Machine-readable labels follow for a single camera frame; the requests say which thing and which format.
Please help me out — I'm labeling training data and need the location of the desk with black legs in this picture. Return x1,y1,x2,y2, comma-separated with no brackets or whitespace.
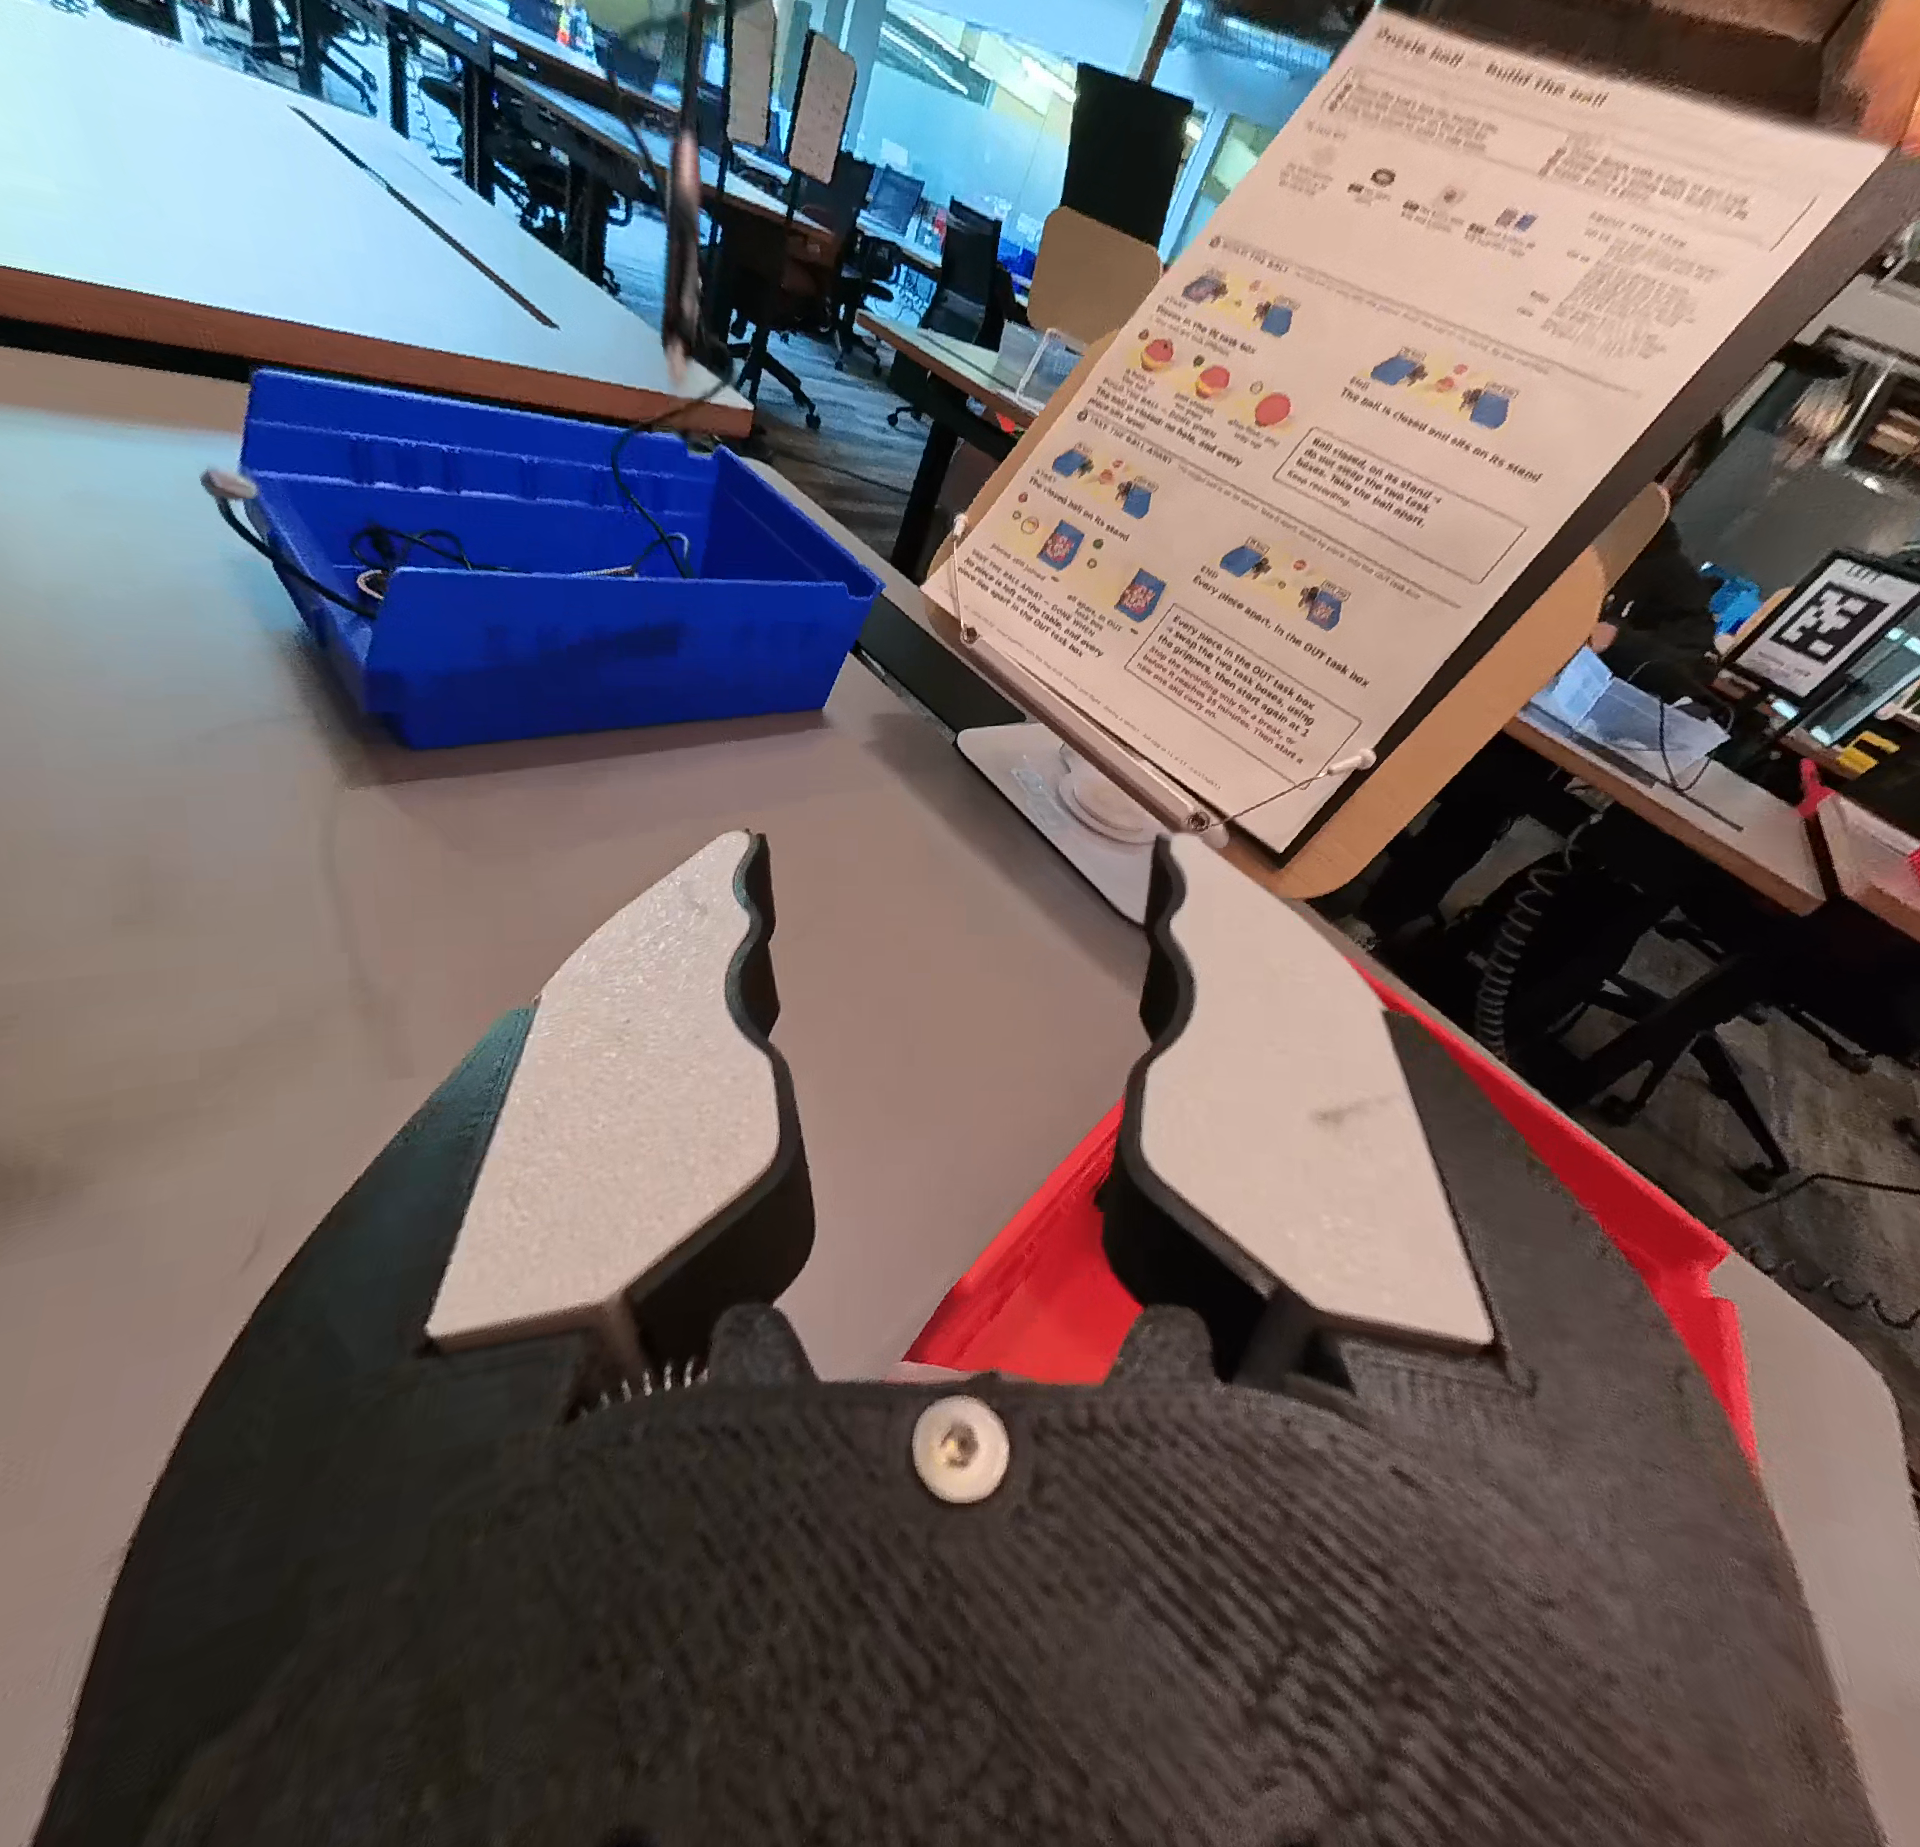
857,306,1085,577

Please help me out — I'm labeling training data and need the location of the desk with papers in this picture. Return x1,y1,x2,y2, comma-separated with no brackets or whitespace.
1499,647,1920,941

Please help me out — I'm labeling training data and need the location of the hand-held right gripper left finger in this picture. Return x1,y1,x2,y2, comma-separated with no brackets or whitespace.
424,831,818,1377

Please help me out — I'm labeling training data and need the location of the blue plastic bin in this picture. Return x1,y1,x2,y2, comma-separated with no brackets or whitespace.
240,366,883,752

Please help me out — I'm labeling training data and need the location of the black and white marker tag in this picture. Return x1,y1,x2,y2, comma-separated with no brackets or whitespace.
1725,547,1920,713

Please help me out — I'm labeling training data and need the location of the white stand base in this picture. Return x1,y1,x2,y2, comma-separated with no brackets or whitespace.
956,722,1246,927

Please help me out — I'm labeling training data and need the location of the black office chair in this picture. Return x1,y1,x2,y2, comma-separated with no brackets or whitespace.
892,197,1028,432
1469,812,1877,1192

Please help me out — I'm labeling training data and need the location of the paper sheet on wooden stand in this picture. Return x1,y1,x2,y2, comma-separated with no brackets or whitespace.
945,138,1920,907

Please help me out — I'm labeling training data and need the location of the striped braided cable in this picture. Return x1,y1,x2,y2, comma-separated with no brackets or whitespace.
652,0,715,379

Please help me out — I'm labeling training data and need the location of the grey table with wooden edge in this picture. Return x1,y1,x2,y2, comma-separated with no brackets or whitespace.
0,0,756,442

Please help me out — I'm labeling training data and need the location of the row of desks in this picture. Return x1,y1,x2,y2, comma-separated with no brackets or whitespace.
0,0,841,304

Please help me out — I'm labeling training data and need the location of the red plastic bin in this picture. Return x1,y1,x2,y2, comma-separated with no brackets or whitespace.
906,962,1760,1451

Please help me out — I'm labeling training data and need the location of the black cable with grey plug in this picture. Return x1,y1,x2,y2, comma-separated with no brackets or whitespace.
201,467,489,623

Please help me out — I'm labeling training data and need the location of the printed instruction sheet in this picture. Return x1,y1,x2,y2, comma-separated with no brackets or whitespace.
922,9,1895,851

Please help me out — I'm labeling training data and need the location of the thin black usb-c cable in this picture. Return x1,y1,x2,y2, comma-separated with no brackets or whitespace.
604,359,754,584

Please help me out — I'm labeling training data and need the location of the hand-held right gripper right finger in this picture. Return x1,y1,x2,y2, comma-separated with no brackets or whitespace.
1099,833,1499,1397

